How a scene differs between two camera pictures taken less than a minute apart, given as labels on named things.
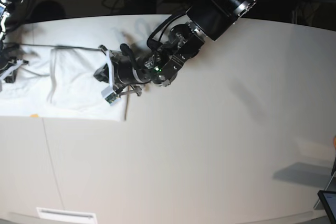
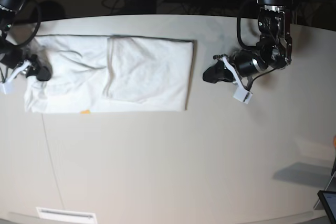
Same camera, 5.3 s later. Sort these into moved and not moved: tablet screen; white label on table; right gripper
Moved: right gripper
Not moved: white label on table; tablet screen
